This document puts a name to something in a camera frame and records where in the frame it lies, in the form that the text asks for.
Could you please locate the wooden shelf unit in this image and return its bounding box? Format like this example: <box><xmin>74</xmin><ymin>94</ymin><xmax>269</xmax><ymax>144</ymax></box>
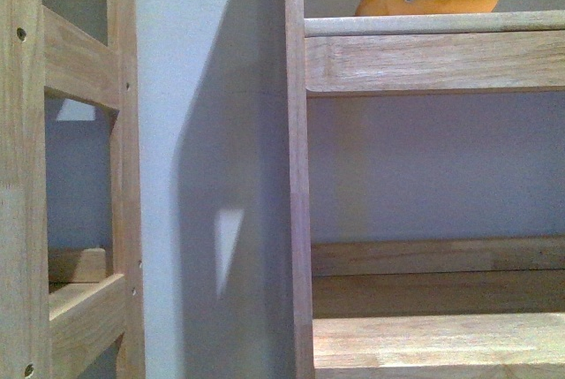
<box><xmin>285</xmin><ymin>0</ymin><xmax>564</xmax><ymax>378</ymax></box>
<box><xmin>1</xmin><ymin>0</ymin><xmax>146</xmax><ymax>378</ymax></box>

